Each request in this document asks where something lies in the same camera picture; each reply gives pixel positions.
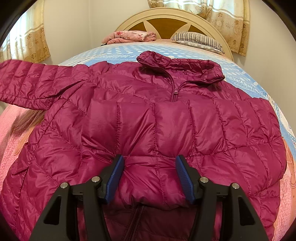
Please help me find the magenta quilted down jacket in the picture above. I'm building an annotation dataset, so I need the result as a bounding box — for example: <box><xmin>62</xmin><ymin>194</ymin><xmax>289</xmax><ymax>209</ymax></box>
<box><xmin>0</xmin><ymin>51</ymin><xmax>287</xmax><ymax>241</ymax></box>

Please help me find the blue pink printed bedspread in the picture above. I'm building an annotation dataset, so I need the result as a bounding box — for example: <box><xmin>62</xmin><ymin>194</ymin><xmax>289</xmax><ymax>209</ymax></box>
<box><xmin>0</xmin><ymin>39</ymin><xmax>296</xmax><ymax>241</ymax></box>

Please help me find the folded pink floral blanket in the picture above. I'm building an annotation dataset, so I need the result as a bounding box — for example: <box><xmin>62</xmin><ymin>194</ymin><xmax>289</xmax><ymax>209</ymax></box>
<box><xmin>102</xmin><ymin>31</ymin><xmax>156</xmax><ymax>45</ymax></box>

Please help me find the striped pillow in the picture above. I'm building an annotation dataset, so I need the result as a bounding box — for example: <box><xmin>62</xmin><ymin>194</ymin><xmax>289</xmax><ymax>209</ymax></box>
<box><xmin>170</xmin><ymin>31</ymin><xmax>225</xmax><ymax>54</ymax></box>

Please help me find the beige side curtain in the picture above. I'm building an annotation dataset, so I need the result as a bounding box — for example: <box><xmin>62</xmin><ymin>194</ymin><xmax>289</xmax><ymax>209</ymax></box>
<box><xmin>1</xmin><ymin>1</ymin><xmax>51</xmax><ymax>63</ymax></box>

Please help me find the cream wooden headboard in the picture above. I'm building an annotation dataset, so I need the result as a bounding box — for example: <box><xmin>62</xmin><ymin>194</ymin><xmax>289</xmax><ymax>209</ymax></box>
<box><xmin>117</xmin><ymin>8</ymin><xmax>234</xmax><ymax>60</ymax></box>

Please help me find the beige window curtain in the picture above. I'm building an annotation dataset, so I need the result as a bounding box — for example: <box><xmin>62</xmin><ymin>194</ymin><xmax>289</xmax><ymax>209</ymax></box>
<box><xmin>147</xmin><ymin>0</ymin><xmax>250</xmax><ymax>56</ymax></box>

